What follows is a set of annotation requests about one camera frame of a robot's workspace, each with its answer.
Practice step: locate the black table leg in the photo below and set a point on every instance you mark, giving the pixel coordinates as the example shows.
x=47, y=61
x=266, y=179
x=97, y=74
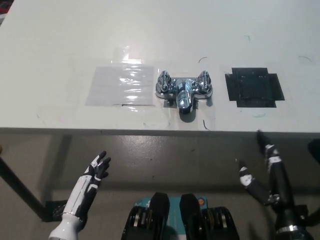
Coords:
x=313, y=214
x=20, y=185

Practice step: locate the grey translucent taped sheet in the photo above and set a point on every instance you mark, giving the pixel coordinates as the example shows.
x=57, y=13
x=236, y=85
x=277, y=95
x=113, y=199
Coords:
x=110, y=87

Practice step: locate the red black background object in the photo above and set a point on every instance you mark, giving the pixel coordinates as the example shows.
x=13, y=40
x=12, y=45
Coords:
x=2, y=5

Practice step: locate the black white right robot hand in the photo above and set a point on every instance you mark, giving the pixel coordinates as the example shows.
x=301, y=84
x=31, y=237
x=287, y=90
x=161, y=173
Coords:
x=280, y=175

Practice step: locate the black rounded object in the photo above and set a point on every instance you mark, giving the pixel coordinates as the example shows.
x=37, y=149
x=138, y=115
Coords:
x=315, y=150

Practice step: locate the black tape patch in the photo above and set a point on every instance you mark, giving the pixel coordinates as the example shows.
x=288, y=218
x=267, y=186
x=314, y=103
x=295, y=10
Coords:
x=252, y=87

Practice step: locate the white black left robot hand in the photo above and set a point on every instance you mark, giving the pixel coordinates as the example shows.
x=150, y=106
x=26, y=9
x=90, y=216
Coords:
x=82, y=192

